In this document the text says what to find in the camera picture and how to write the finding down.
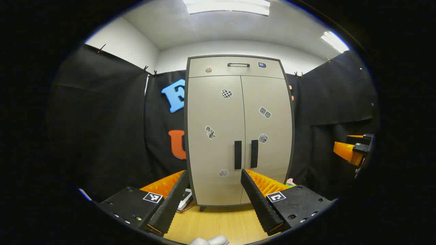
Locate grey double-door shoe cabinet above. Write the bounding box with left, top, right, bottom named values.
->
left=184, top=54, right=295, bottom=212

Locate narrow ceiling light panel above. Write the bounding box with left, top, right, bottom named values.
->
left=320, top=31, right=350, bottom=54

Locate white and black printed box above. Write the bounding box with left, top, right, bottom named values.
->
left=178, top=189, right=193, bottom=210

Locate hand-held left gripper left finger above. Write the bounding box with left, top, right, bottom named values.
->
left=97, top=169, right=190, bottom=238

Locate wide ceiling light panel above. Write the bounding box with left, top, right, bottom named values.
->
left=182, top=0, right=271, bottom=16

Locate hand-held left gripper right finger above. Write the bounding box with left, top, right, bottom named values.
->
left=240, top=168, right=338, bottom=236

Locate black backdrop cloth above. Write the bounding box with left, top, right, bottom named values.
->
left=48, top=44, right=378, bottom=205

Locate grey cabinet door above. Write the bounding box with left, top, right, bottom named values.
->
left=240, top=76, right=293, bottom=205
left=187, top=76, right=246, bottom=206

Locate grey cabinet drawer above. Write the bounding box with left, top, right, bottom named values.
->
left=188, top=57, right=285, bottom=79

